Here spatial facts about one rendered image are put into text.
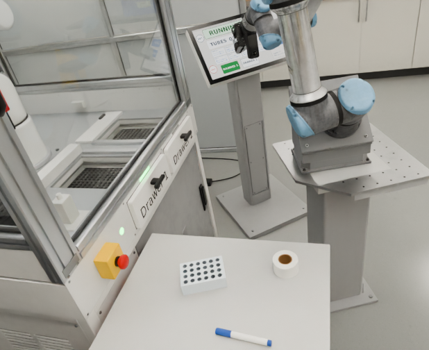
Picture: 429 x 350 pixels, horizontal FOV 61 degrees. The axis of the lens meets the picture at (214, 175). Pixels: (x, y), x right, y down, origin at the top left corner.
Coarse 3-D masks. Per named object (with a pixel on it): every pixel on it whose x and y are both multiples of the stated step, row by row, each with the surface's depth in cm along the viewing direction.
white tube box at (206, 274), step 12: (180, 264) 106; (192, 264) 105; (204, 264) 104; (216, 264) 104; (180, 276) 102; (192, 276) 103; (204, 276) 100; (216, 276) 100; (192, 288) 100; (204, 288) 100; (216, 288) 101
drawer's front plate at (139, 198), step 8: (160, 160) 131; (152, 168) 127; (160, 168) 131; (168, 168) 138; (152, 176) 125; (168, 176) 138; (144, 184) 120; (160, 184) 132; (136, 192) 116; (144, 192) 120; (152, 192) 125; (160, 192) 132; (128, 200) 114; (136, 200) 115; (144, 200) 120; (136, 208) 115; (144, 208) 120; (152, 208) 125; (136, 216) 115; (136, 224) 117
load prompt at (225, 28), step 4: (240, 20) 187; (224, 24) 184; (228, 24) 185; (232, 24) 185; (208, 28) 182; (212, 28) 182; (216, 28) 183; (220, 28) 183; (224, 28) 184; (228, 28) 184; (204, 32) 181; (208, 32) 182; (212, 32) 182; (216, 32) 182; (220, 32) 183; (224, 32) 183; (228, 32) 184; (204, 36) 181; (208, 36) 181; (212, 36) 182; (216, 36) 182
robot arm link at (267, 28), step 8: (264, 16) 134; (272, 16) 136; (256, 24) 136; (264, 24) 134; (272, 24) 133; (264, 32) 134; (272, 32) 133; (264, 40) 134; (272, 40) 133; (280, 40) 134; (264, 48) 137; (272, 48) 138
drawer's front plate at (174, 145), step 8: (184, 120) 156; (184, 128) 153; (192, 128) 162; (176, 136) 145; (192, 136) 162; (168, 144) 140; (176, 144) 145; (168, 152) 138; (176, 152) 145; (184, 152) 153; (168, 160) 140; (176, 168) 145
